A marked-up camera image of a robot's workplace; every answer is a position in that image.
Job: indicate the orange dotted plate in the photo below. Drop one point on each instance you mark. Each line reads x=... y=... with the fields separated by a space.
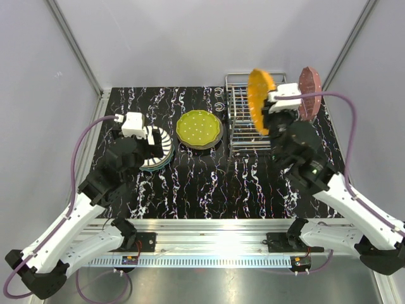
x=259 y=84

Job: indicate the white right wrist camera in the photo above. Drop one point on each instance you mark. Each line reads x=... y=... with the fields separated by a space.
x=285 y=97

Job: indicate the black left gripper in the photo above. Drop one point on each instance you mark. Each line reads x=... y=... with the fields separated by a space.
x=148 y=147

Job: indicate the aluminium frame post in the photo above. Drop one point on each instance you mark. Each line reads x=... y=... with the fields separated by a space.
x=73 y=44
x=357 y=28

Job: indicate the left aluminium frame post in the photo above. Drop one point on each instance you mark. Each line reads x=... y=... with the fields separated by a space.
x=73 y=44

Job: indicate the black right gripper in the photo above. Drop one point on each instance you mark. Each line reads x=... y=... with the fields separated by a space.
x=267 y=115

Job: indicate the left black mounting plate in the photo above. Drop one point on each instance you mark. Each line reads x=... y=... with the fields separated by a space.
x=141 y=241

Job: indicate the grey deer plate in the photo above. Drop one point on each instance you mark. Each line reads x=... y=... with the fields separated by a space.
x=209 y=145

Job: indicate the green dotted plate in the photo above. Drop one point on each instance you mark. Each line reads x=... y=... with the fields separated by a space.
x=198 y=128

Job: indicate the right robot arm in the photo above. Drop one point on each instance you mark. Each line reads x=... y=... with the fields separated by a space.
x=377 y=238

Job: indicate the black mounting plate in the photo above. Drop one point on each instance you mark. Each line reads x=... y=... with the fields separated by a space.
x=141 y=241
x=279 y=242

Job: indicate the mint green plate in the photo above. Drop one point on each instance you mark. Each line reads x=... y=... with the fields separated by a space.
x=159 y=166

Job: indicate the right small circuit board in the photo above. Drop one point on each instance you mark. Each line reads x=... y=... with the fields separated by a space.
x=301 y=261

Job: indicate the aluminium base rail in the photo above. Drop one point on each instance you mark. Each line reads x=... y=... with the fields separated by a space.
x=207 y=243

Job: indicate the small circuit board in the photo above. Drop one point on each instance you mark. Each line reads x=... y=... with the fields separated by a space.
x=301 y=261
x=129 y=260

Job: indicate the metal dish rack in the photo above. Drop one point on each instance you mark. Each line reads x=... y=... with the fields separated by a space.
x=246 y=123

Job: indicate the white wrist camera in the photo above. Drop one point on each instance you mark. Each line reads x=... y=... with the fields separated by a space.
x=134 y=125
x=285 y=97

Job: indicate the left small circuit board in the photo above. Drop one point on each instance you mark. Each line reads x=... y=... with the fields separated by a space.
x=129 y=260

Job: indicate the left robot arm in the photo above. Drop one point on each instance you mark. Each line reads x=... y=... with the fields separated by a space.
x=52 y=258

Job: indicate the black marble pattern mat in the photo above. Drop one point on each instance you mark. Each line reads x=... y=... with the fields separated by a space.
x=204 y=184

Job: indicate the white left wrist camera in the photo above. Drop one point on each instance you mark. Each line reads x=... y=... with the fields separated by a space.
x=134 y=125

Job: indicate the right aluminium frame post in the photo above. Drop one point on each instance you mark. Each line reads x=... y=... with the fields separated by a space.
x=357 y=28

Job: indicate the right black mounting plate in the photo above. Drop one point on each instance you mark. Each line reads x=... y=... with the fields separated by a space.
x=279 y=242

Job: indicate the white blue striped plate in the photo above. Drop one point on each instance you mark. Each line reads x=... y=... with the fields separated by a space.
x=159 y=153

